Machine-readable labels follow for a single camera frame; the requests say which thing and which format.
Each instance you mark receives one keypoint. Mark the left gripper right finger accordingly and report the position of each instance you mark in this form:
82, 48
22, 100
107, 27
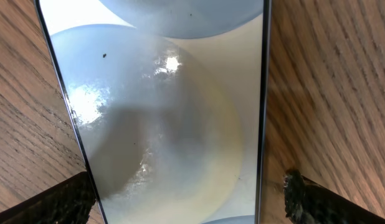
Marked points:
307, 202

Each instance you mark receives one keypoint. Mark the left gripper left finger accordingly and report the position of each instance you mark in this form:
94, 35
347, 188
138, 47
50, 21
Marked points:
67, 202

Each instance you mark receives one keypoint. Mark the blue screen smartphone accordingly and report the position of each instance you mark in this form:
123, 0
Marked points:
167, 101

